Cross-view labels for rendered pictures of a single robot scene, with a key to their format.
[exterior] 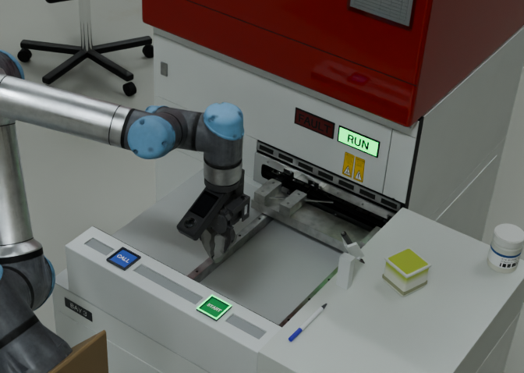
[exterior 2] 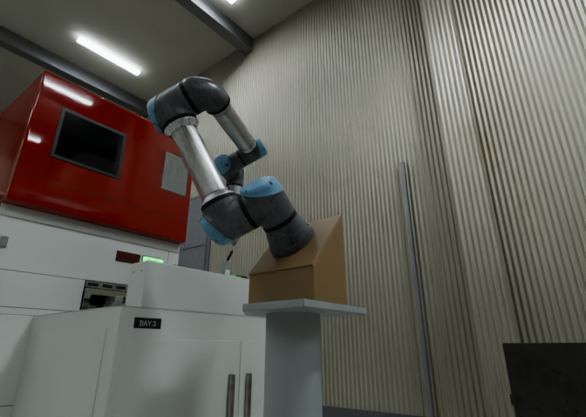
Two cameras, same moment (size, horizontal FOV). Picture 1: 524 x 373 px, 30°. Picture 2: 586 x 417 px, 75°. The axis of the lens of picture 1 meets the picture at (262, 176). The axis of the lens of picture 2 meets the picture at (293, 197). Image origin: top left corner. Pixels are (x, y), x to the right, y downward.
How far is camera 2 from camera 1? 2.62 m
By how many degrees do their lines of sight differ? 99
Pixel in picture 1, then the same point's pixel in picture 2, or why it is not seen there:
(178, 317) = (228, 281)
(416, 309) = not seen: hidden behind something
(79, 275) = (156, 284)
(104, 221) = not seen: outside the picture
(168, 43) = (13, 221)
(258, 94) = (91, 247)
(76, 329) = (142, 349)
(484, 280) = not seen: hidden behind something
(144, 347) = (202, 324)
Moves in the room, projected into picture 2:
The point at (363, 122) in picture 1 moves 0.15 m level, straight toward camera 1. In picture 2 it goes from (155, 250) to (182, 249)
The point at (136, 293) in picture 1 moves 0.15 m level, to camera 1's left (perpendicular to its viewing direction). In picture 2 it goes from (201, 276) to (187, 269)
